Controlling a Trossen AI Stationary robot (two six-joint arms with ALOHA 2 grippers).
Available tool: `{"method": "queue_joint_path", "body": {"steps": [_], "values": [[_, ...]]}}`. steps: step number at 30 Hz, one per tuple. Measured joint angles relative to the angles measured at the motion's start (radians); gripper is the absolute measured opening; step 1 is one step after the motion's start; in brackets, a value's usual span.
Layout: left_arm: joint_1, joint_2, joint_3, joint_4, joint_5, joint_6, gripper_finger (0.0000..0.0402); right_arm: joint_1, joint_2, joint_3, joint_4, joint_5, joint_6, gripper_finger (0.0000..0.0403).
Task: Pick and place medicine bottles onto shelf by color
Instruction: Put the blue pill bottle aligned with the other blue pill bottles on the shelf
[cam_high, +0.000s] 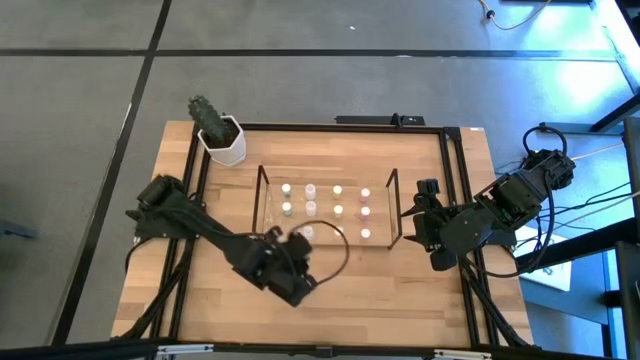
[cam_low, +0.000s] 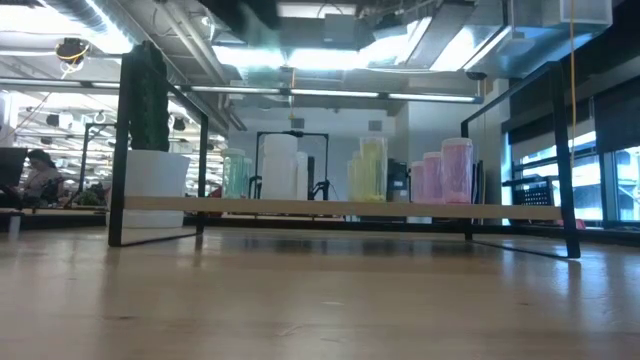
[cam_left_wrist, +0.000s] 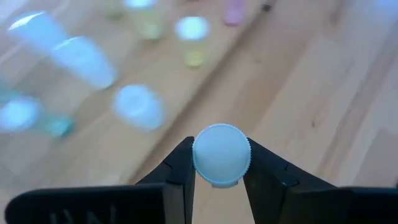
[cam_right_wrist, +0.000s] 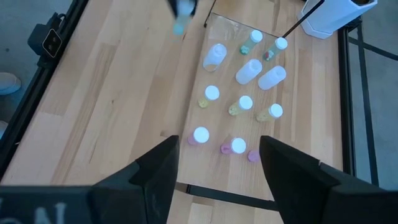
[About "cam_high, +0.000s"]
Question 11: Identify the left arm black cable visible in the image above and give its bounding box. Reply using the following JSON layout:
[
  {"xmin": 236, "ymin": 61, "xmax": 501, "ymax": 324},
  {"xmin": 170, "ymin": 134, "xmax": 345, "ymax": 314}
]
[{"xmin": 289, "ymin": 219, "xmax": 351, "ymax": 286}]

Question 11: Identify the beige cable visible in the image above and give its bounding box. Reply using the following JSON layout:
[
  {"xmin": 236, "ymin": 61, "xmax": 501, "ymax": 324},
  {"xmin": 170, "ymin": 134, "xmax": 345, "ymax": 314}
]
[{"xmin": 569, "ymin": 142, "xmax": 627, "ymax": 161}]

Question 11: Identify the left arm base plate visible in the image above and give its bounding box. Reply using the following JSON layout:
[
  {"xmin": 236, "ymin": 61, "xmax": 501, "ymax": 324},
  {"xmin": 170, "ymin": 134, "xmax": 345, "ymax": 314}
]
[{"xmin": 124, "ymin": 199, "xmax": 207, "ymax": 240}]

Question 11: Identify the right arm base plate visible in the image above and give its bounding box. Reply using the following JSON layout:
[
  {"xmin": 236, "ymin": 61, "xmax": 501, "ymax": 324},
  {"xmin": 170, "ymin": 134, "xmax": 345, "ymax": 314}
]
[{"xmin": 487, "ymin": 227, "xmax": 519, "ymax": 247}]

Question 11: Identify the black aluminium crossbeam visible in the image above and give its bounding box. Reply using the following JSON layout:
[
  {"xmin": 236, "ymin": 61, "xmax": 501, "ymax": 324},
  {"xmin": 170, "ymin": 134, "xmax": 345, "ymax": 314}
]
[{"xmin": 0, "ymin": 337, "xmax": 640, "ymax": 360}]

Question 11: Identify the grey floor object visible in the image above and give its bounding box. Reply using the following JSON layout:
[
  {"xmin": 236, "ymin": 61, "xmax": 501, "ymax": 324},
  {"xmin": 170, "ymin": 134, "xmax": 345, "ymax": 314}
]
[{"xmin": 0, "ymin": 218, "xmax": 39, "ymax": 241}]

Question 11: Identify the yellow floor cable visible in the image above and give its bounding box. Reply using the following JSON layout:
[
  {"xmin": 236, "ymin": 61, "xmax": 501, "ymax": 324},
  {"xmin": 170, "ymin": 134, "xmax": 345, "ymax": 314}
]
[{"xmin": 477, "ymin": 0, "xmax": 553, "ymax": 31}]

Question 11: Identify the black aluminium table frame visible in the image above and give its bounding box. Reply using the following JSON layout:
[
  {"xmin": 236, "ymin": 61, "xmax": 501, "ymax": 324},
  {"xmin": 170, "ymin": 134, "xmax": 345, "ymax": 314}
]
[{"xmin": 112, "ymin": 122, "xmax": 535, "ymax": 351}]

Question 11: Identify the black metal furniture beam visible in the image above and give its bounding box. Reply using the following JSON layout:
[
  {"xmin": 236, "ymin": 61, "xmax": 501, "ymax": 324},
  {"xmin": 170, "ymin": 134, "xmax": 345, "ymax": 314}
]
[
  {"xmin": 514, "ymin": 217, "xmax": 640, "ymax": 274},
  {"xmin": 538, "ymin": 92, "xmax": 640, "ymax": 135}
]

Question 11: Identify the black mounting bar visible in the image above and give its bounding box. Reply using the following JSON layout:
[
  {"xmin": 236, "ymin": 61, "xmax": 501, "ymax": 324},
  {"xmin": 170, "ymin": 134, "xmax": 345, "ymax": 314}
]
[{"xmin": 335, "ymin": 114, "xmax": 427, "ymax": 127}]

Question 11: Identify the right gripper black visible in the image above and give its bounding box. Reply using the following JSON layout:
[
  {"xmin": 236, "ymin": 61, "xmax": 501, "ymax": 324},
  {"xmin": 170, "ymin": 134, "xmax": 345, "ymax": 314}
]
[{"xmin": 400, "ymin": 195, "xmax": 454, "ymax": 254}]

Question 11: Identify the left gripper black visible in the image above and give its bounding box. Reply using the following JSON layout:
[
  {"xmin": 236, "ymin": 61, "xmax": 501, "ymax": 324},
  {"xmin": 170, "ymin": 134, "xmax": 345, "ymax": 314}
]
[{"xmin": 267, "ymin": 225, "xmax": 315, "ymax": 274}]

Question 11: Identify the black frame wooden shelf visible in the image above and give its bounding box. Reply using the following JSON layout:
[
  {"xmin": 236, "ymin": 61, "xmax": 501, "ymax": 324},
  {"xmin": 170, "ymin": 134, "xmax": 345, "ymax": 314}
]
[{"xmin": 252, "ymin": 164, "xmax": 406, "ymax": 252}]

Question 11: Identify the silver metal bracket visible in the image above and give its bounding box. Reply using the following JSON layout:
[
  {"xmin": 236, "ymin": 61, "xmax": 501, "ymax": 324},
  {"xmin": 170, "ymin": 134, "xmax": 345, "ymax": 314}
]
[
  {"xmin": 156, "ymin": 343, "xmax": 215, "ymax": 357},
  {"xmin": 432, "ymin": 348, "xmax": 495, "ymax": 360}
]

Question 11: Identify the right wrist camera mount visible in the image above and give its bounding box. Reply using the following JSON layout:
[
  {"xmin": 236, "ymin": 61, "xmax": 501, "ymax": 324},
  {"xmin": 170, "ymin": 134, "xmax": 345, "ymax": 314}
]
[{"xmin": 416, "ymin": 178, "xmax": 441, "ymax": 199}]

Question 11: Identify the white paper sheet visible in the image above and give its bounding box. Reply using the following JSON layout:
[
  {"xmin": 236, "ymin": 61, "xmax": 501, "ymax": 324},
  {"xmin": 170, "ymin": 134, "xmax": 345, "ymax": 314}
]
[{"xmin": 515, "ymin": 225, "xmax": 574, "ymax": 292}]

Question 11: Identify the thin black floor cable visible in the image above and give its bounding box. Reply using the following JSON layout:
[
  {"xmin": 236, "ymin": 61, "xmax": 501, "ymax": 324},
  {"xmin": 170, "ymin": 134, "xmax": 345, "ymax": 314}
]
[{"xmin": 514, "ymin": 180, "xmax": 635, "ymax": 261}]

